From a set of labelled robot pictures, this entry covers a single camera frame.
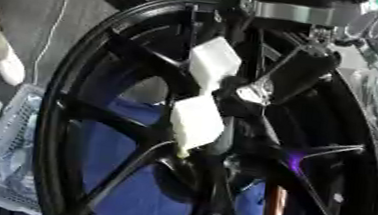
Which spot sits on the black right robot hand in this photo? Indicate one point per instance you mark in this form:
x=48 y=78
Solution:
x=304 y=73

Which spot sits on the black spoked wheel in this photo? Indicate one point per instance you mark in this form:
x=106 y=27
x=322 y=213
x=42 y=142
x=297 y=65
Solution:
x=77 y=141

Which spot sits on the white perforated plastic basket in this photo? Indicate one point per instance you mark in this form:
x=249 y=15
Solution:
x=5 y=160

